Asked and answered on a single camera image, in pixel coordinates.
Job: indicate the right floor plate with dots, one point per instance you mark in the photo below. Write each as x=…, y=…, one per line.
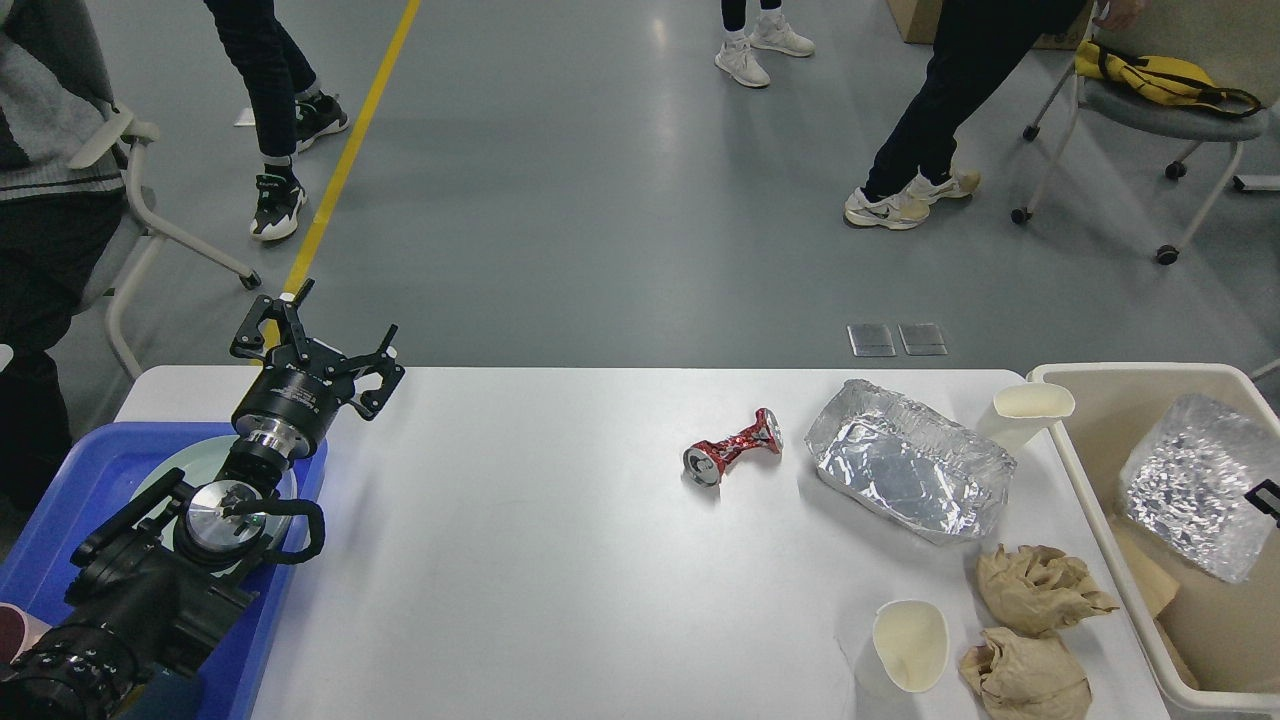
x=923, y=339

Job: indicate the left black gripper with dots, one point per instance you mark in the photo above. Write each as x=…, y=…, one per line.
x=290, y=405

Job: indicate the brown paper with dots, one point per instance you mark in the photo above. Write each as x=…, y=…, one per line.
x=1039, y=590

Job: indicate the beige plastic bin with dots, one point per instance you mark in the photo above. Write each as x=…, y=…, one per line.
x=1211, y=645

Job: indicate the crushed red can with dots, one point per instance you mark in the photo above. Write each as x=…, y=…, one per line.
x=706, y=462

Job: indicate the person with white shoes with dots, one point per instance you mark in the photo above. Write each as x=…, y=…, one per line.
x=736, y=56

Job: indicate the pink mug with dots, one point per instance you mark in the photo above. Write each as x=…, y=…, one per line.
x=20, y=632

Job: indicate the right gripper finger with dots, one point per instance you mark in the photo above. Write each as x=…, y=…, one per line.
x=1265, y=498

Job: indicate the green plate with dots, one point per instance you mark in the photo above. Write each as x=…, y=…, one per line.
x=190, y=460

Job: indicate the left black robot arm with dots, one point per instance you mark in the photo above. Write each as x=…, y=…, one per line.
x=160, y=581

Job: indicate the seated person grey sweater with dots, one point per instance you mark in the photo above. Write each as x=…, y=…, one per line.
x=55, y=223

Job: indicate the white paper cup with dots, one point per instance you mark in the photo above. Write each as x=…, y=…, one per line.
x=907, y=649
x=1016, y=414

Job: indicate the yellow bag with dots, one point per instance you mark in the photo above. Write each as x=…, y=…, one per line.
x=1165, y=80

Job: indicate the crumpled brown paper bag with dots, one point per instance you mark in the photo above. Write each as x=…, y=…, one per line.
x=1017, y=677

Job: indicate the left floor plate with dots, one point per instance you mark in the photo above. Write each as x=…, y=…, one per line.
x=871, y=340

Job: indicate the dark teal mug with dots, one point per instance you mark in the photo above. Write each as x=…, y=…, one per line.
x=166, y=696

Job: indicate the left grey office chair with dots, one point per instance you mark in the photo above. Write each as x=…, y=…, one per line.
x=141, y=232

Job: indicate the cardboard box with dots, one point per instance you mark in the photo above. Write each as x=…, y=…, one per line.
x=916, y=20

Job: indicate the foil tray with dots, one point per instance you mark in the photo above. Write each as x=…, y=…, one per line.
x=1186, y=480
x=901, y=459

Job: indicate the person with black sneakers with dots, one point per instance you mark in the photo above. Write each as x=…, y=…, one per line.
x=290, y=107

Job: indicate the person with beige sneakers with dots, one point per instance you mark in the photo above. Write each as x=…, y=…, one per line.
x=978, y=44

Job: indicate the floor plate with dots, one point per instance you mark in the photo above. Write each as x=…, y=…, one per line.
x=871, y=340
x=923, y=339

